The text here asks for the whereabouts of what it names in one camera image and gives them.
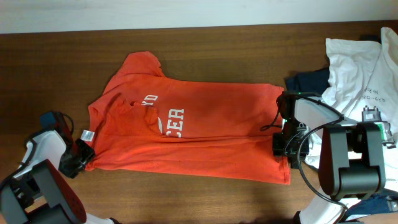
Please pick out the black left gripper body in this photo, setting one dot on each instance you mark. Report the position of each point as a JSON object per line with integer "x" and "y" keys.
{"x": 79, "y": 156}

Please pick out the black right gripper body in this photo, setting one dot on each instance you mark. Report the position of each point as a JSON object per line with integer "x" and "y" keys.
{"x": 280, "y": 144}

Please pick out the red printed t-shirt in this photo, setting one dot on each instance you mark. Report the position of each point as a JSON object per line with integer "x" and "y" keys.
{"x": 145, "y": 121}

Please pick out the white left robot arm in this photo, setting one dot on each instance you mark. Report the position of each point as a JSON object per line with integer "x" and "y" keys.
{"x": 37, "y": 193}

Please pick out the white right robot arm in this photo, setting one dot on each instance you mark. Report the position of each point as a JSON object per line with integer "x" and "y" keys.
{"x": 351, "y": 166}

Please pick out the dark navy garment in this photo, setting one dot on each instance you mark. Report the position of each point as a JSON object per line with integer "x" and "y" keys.
{"x": 314, "y": 81}

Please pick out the white printed t-shirt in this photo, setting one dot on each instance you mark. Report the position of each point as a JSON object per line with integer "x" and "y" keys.
{"x": 363, "y": 78}

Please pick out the dark blue folded garment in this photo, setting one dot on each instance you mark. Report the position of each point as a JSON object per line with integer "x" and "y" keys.
{"x": 375, "y": 204}

